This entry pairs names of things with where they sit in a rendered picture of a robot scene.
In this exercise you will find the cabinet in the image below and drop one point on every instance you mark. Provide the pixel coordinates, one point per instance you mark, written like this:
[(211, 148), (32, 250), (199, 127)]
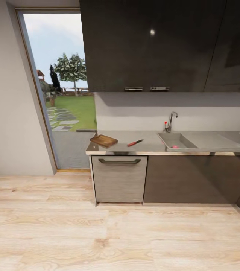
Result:
[(149, 45), (224, 71)]

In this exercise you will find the drop in sink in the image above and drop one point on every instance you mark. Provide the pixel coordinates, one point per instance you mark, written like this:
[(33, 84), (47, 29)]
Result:
[(195, 141)]

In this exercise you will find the fixed window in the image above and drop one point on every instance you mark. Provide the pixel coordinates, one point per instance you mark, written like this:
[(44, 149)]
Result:
[(53, 41)]

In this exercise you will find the cutting board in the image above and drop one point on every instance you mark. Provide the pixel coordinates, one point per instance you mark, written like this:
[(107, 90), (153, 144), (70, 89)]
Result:
[(104, 140)]

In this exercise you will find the dishwasher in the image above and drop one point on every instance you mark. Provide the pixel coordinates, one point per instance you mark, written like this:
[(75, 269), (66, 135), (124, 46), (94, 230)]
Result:
[(119, 178)]

